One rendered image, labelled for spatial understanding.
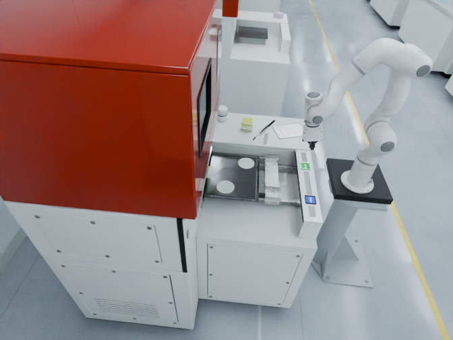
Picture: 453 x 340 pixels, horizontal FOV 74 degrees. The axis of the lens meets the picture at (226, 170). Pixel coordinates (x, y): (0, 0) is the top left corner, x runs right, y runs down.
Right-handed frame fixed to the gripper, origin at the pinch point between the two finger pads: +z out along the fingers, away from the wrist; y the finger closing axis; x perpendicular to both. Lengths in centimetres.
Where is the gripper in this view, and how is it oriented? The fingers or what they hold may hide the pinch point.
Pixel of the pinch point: (312, 146)
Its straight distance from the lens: 172.5
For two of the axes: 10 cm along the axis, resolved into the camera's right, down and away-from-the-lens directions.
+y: 9.8, -0.6, -1.8
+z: 1.7, 7.3, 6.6
